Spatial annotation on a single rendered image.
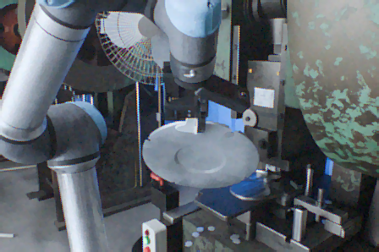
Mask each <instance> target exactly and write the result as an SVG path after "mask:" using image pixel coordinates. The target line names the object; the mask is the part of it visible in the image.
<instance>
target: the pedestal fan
mask: <svg viewBox="0 0 379 252"><path fill-rule="evenodd" d="M104 16H106V15H105V11H104V12H103V19H101V25H97V20H99V19H97V16H96V25H97V26H101V34H105V35H106V34H108V36H109V38H110V39H111V41H112V42H113V43H114V44H116V45H114V44H113V46H114V47H115V46H118V47H120V48H121V47H126V48H127V49H126V51H127V50H129V48H130V47H131V46H134V44H136V43H137V42H139V43H141V42H142V43H143V41H144V40H143V41H142V40H141V41H140V39H147V38H150V39H151V42H150V39H149V45H150V44H151V47H150V51H151V55H149V53H148V54H146V53H145V52H146V48H145V52H143V50H142V52H143V53H145V55H149V56H151V57H153V60H155V63H157V66H156V68H157V73H156V75H157V83H155V84H150V85H158V112H156V120H157V123H158V128H161V126H165V120H166V116H165V112H164V106H163V85H164V84H163V78H162V76H163V62H164V61H170V56H169V38H168V36H167V34H165V33H164V32H163V31H162V30H161V29H159V28H158V27H157V26H156V25H154V24H153V23H152V22H151V21H150V20H149V19H148V18H147V17H145V15H142V14H135V13H119V12H111V13H110V15H109V12H108V18H106V19H104ZM106 17H107V16H106ZM142 36H143V37H144V38H143V37H142ZM147 40H148V39H147ZM139 43H138V44H139ZM138 44H137V45H138ZM137 45H136V46H134V48H137ZM140 45H141V44H140ZM141 47H143V46H141ZM102 48H103V50H104V51H105V52H106V50H107V49H106V50H105V49H104V47H102ZM132 48H133V47H132ZM134 48H133V49H134ZM133 49H132V50H133ZM141 49H142V48H140V52H141ZM143 49H144V47H143ZM115 50H116V51H117V52H118V50H117V48H116V47H115ZM138 50H139V47H138V48H137V51H138ZM111 51H112V53H113V55H115V54H114V50H112V49H111ZM120 52H121V51H120ZM129 52H131V50H130V51H129ZM131 53H132V55H134V53H135V51H134V52H131ZM120 54H121V53H120ZM120 54H119V52H118V54H117V55H120ZM136 54H137V53H136ZM136 54H135V58H136V57H137V58H141V57H138V56H137V55H138V54H137V55H136ZM106 55H107V53H106ZM108 55H110V53H109V54H108ZM108 55H107V56H108ZM120 56H121V55H120ZM122 56H123V55H122ZM122 56H121V58H122ZM125 56H126V55H125ZM125 56H124V57H125ZM115 57H116V55H115ZM115 57H114V58H115ZM108 58H109V59H110V60H111V58H110V57H108ZM116 58H117V57H116ZM130 58H132V56H131V57H130ZM130 58H129V59H128V60H130ZM117 59H118V58H117ZM122 59H124V58H122ZM122 59H121V60H122ZM125 59H126V58H125ZM125 59H124V61H125V62H127V61H128V60H127V61H126V60H125ZM142 59H144V60H145V63H146V61H147V60H150V59H148V58H147V59H145V58H141V60H142ZM112 60H113V59H112ZM112 60H111V62H112V63H113V61H112ZM118 62H121V61H120V60H119V59H118ZM118 62H117V63H118ZM117 63H116V64H117ZM116 64H114V63H113V65H115V66H116ZM122 64H123V65H124V63H122ZM122 64H121V65H122ZM141 64H142V62H141V61H140V65H141ZM124 66H125V67H126V68H129V67H127V66H126V65H124ZM131 66H132V65H131ZM132 67H133V70H132V69H131V68H132ZM132 67H131V68H129V69H130V70H132V71H134V68H135V67H134V66H132ZM116 68H118V67H117V66H116ZM135 69H137V68H135ZM118 70H119V71H121V70H120V68H118ZM137 70H138V71H140V68H139V69H137ZM124 71H125V70H124ZM124 71H121V72H122V73H123V74H124V73H125V72H124ZM138 71H137V72H138ZM134 72H135V71H134ZM137 72H135V73H137ZM137 74H138V73H137ZM137 74H136V75H137ZM152 74H153V71H152ZM125 75H127V74H125ZM127 76H128V75H127ZM153 76H154V74H153ZM133 79H135V78H133ZM135 80H136V81H138V80H137V79H135ZM163 212H164V211H161V209H160V220H161V219H163ZM132 252H144V249H143V235H142V236H141V237H140V238H139V239H138V240H137V241H136V242H135V244H134V245H133V246H132Z"/></svg>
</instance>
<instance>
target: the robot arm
mask: <svg viewBox="0 0 379 252"><path fill-rule="evenodd" d="M221 7H222V0H36V5H35V7H34V11H33V13H32V15H31V18H30V22H29V25H28V27H27V29H26V32H25V36H24V38H23V41H22V43H21V45H20V49H19V52H18V56H17V57H16V59H15V63H14V66H13V70H12V72H11V74H10V77H9V79H8V83H7V86H6V88H5V90H4V93H3V97H2V100H0V154H1V155H2V156H4V157H5V158H8V159H9V160H10V161H14V162H17V163H24V164H31V163H40V162H44V161H47V165H48V166H49V167H50V168H52V169H53V170H54V171H56V172H57V175H58V185H59V188H60V195H61V200H62V203H63V214H64V216H65V220H66V227H67V231H68V235H69V245H70V248H71V252H109V250H108V242H107V235H106V227H105V223H104V219H103V215H102V204H101V201H100V192H99V188H98V184H97V176H96V169H95V163H96V162H97V160H98V159H99V158H100V151H99V147H100V146H102V145H103V144H104V143H105V142H106V137H107V127H106V123H105V121H104V119H103V118H102V115H101V114H100V112H99V111H97V110H96V108H95V107H94V106H93V105H91V104H90V103H89V102H84V101H78V102H71V101H69V102H65V103H63V104H58V105H52V101H53V100H54V98H55V95H56V94H57V93H58V90H59V89H60V86H61V84H62V83H63V80H64V79H65V77H66V74H67V73H68V71H69V68H70V67H71V64H72V62H73V61H74V59H75V58H76V55H77V53H78V52H79V49H80V47H81V44H82V43H83V41H84V39H85V37H86V36H87V33H88V31H89V30H90V28H91V26H92V23H93V22H94V20H95V17H96V16H97V14H98V13H99V12H100V11H108V12H119V13H135V14H142V15H145V17H147V18H148V19H149V20H150V21H151V22H152V23H153V24H154V25H156V26H157V27H158V28H159V29H161V30H162V31H163V32H164V33H165V34H167V36H168V38H169V56H170V61H164V62H163V76H162V78H163V83H164V90H165V91H164V110H165V116H166V121H185V119H186V122H185V123H181V124H179V125H177V126H176V127H175V128H176V129H177V130H178V131H180V132H190V133H195V135H201V134H203V133H204V132H205V130H206V118H208V113H209V101H211V102H215V103H216V104H218V105H222V106H224V107H227V108H229V109H231V110H233V111H235V112H238V113H243V112H245V111H247V110H248V108H250V107H251V104H250V94H249V91H248V90H246V89H245V88H243V87H242V86H239V85H236V84H234V83H233V82H231V81H227V80H226V79H222V78H221V77H219V76H216V75H215V74H214V69H215V64H216V58H217V42H218V36H219V25H220V24H221V22H222V9H221ZM167 95H168V96H167ZM195 121H196V122H195Z"/></svg>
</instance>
